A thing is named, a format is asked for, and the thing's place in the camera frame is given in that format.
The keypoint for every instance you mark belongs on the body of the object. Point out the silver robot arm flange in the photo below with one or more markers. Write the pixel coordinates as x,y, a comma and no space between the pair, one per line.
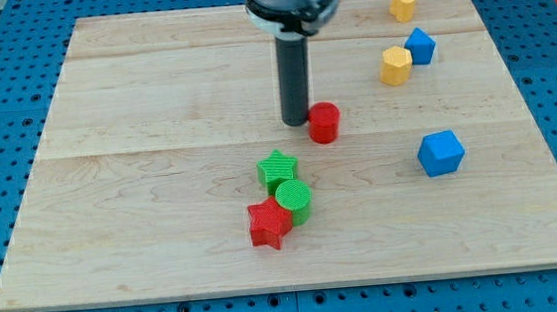
291,20

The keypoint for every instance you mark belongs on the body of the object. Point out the yellow hexagon block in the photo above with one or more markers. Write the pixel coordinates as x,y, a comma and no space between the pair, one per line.
396,66

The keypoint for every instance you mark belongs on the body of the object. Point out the green star block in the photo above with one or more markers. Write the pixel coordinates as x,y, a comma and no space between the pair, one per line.
276,169

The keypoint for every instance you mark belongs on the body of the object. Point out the green cylinder block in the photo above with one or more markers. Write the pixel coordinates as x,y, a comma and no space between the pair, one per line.
295,196

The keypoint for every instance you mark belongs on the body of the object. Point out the red cylinder block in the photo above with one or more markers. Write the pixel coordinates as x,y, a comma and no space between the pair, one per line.
324,120

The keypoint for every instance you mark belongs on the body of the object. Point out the red star block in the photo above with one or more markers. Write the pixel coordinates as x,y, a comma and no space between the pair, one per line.
269,223

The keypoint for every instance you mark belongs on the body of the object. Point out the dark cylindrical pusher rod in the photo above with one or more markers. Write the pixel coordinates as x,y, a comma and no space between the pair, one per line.
293,72

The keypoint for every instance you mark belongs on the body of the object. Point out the light wooden board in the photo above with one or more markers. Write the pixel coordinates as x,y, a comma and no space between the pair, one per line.
147,163

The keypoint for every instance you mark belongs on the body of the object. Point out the blue cube block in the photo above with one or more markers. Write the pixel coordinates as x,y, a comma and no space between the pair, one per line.
440,153

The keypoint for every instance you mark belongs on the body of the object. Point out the yellow heart block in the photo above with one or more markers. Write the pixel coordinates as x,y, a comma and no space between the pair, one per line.
402,10

